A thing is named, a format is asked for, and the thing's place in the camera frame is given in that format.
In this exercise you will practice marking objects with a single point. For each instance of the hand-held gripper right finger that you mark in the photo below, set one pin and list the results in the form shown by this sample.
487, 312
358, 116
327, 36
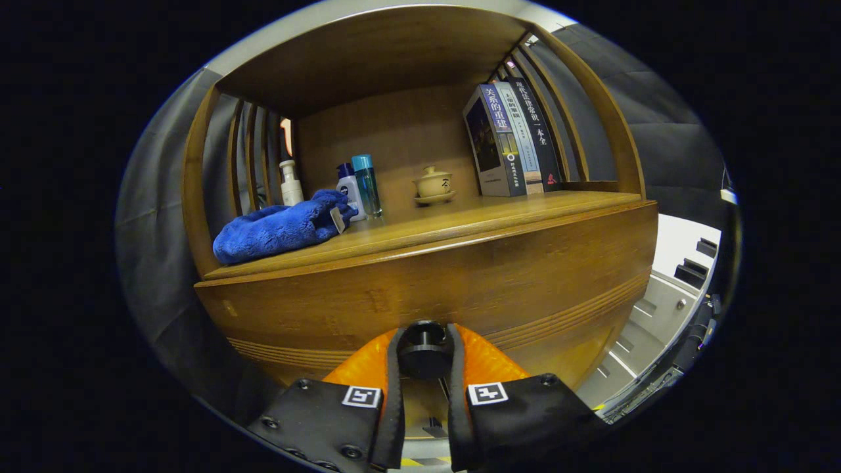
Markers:
456, 401

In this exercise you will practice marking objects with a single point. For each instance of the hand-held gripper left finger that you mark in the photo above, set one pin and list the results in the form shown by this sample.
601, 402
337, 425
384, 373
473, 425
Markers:
395, 401

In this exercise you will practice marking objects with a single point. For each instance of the black round drawer knob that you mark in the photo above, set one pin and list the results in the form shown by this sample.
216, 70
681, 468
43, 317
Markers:
424, 351

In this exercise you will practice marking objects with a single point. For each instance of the wooden drawer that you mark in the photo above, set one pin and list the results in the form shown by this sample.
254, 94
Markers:
473, 276

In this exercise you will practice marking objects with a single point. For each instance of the wooden countertop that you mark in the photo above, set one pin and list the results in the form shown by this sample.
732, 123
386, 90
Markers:
460, 220

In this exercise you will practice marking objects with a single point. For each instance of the white metal cabinet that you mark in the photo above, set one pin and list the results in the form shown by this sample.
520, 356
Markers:
657, 315

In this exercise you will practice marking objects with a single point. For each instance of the wooden cabinet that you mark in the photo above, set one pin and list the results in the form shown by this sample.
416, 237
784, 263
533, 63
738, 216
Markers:
394, 59

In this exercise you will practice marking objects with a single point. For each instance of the beige saucer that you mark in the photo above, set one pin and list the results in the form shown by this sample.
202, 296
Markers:
435, 199

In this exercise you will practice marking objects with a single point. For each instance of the blue towel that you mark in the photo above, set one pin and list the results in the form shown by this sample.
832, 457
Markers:
276, 230

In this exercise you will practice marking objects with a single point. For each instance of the teal transparent bottle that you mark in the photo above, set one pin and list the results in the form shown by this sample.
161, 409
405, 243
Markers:
368, 187

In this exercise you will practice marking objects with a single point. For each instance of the white bottle with blue cap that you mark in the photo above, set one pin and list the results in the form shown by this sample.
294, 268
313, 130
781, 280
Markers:
348, 190

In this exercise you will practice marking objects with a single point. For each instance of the beige lidded tea cup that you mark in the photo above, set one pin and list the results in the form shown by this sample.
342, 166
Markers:
433, 182

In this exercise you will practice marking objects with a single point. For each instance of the white pump bottle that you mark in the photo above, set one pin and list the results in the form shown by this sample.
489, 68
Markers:
291, 190

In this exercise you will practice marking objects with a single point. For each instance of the book with dark photo cover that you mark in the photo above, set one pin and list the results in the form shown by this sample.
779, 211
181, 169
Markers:
487, 144

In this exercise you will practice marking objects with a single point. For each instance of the book with pale spine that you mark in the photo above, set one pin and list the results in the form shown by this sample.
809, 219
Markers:
524, 141

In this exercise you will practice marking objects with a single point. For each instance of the book with black spine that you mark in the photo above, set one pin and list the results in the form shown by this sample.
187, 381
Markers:
542, 138

